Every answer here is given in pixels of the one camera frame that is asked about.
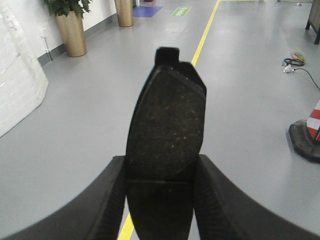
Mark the gold planter with plant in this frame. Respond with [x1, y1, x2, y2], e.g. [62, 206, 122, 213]
[43, 0, 91, 57]

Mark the red white traffic cone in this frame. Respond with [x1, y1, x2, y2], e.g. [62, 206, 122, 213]
[288, 101, 320, 164]

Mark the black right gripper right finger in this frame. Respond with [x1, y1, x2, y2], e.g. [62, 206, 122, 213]
[193, 154, 320, 240]

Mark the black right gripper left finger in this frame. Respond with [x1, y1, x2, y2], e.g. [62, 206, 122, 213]
[7, 156, 126, 240]

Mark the white wrapped object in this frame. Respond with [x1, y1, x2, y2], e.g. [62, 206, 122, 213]
[0, 0, 49, 136]

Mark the grey brake pad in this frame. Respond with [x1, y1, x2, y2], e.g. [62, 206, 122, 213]
[125, 47, 207, 240]

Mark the black power cable on floor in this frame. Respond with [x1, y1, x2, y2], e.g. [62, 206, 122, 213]
[281, 48, 320, 91]

